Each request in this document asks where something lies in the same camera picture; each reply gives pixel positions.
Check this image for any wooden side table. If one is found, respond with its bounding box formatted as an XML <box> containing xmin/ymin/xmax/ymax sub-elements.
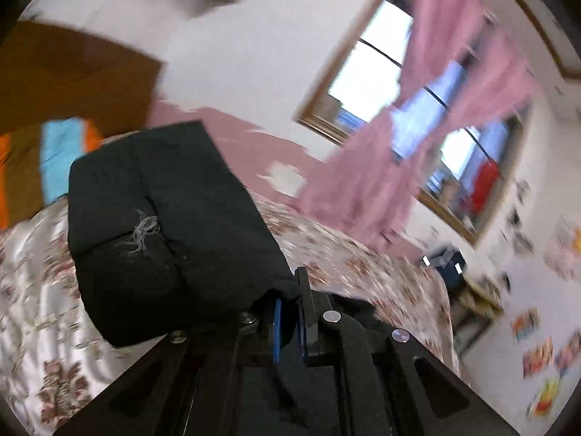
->
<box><xmin>454</xmin><ymin>277</ymin><xmax>504</xmax><ymax>355</ymax></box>

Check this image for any wooden framed window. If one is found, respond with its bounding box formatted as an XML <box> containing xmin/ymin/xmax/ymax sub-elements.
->
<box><xmin>295</xmin><ymin>0</ymin><xmax>581</xmax><ymax>248</ymax></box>

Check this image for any brown wooden door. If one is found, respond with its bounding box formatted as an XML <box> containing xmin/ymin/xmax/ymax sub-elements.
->
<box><xmin>0</xmin><ymin>20</ymin><xmax>163</xmax><ymax>230</ymax></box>

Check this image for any pink curtain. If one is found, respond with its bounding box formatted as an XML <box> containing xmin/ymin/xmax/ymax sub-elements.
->
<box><xmin>297</xmin><ymin>0</ymin><xmax>534</xmax><ymax>255</ymax></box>

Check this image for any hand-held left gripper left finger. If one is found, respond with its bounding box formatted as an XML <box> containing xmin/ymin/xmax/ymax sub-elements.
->
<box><xmin>54</xmin><ymin>297</ymin><xmax>284</xmax><ymax>436</ymax></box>

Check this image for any orange and blue cloth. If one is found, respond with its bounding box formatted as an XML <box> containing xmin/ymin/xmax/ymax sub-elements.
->
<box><xmin>0</xmin><ymin>118</ymin><xmax>103</xmax><ymax>230</ymax></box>

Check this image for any group of wall picture stickers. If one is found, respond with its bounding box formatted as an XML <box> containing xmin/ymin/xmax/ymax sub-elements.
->
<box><xmin>499</xmin><ymin>177</ymin><xmax>581</xmax><ymax>419</ymax></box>

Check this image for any black garment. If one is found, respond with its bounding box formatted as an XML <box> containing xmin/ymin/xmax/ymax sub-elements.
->
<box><xmin>67</xmin><ymin>120</ymin><xmax>379</xmax><ymax>350</ymax></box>

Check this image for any floral satin bedspread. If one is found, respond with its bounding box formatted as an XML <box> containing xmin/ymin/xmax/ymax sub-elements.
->
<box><xmin>0</xmin><ymin>191</ymin><xmax>461</xmax><ymax>436</ymax></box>

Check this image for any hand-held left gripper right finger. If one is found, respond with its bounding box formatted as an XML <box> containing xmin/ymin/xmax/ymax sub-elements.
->
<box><xmin>294</xmin><ymin>267</ymin><xmax>520</xmax><ymax>436</ymax></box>

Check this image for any red hanging garment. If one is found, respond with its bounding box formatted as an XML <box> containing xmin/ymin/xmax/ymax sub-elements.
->
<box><xmin>470</xmin><ymin>161</ymin><xmax>502</xmax><ymax>216</ymax></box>

